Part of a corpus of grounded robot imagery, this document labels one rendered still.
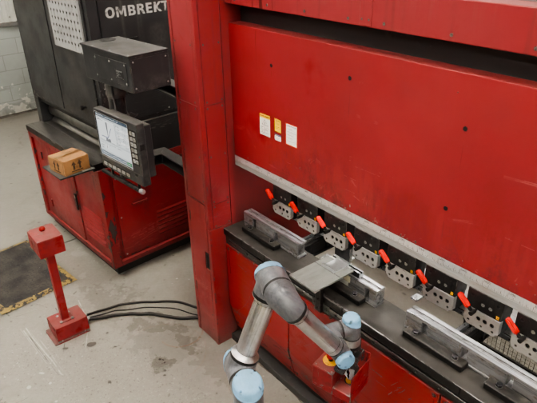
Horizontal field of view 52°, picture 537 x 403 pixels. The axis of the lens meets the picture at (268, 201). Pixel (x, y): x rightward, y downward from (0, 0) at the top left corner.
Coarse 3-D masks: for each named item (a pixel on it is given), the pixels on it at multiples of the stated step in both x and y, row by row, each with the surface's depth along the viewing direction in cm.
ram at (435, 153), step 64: (256, 64) 275; (320, 64) 239; (384, 64) 212; (448, 64) 197; (256, 128) 292; (320, 128) 252; (384, 128) 221; (448, 128) 198; (512, 128) 178; (320, 192) 266; (384, 192) 232; (448, 192) 206; (512, 192) 186; (448, 256) 216; (512, 256) 193
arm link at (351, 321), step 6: (348, 312) 227; (354, 312) 227; (342, 318) 226; (348, 318) 224; (354, 318) 223; (342, 324) 224; (348, 324) 222; (354, 324) 222; (360, 324) 225; (348, 330) 223; (354, 330) 224; (348, 336) 225; (354, 336) 225
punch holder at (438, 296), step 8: (432, 272) 225; (440, 272) 221; (432, 280) 226; (440, 280) 223; (448, 280) 219; (456, 280) 216; (424, 288) 231; (440, 288) 224; (448, 288) 221; (456, 288) 218; (464, 288) 223; (424, 296) 232; (432, 296) 228; (440, 296) 226; (448, 296) 222; (456, 296) 221; (440, 304) 226; (448, 304) 223; (456, 304) 224
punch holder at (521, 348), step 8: (520, 320) 199; (528, 320) 197; (520, 328) 200; (528, 328) 197; (536, 328) 194; (512, 336) 203; (528, 336) 198; (536, 336) 195; (512, 344) 204; (520, 344) 201; (528, 344) 199; (536, 344) 196; (520, 352) 202; (528, 352) 200; (536, 352) 197; (536, 360) 198
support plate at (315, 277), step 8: (328, 256) 280; (312, 264) 274; (320, 264) 274; (296, 272) 268; (304, 272) 268; (312, 272) 268; (320, 272) 268; (328, 272) 267; (336, 272) 267; (344, 272) 267; (352, 272) 268; (296, 280) 262; (304, 280) 262; (312, 280) 262; (320, 280) 262; (328, 280) 262; (336, 280) 262; (312, 288) 256; (320, 288) 256
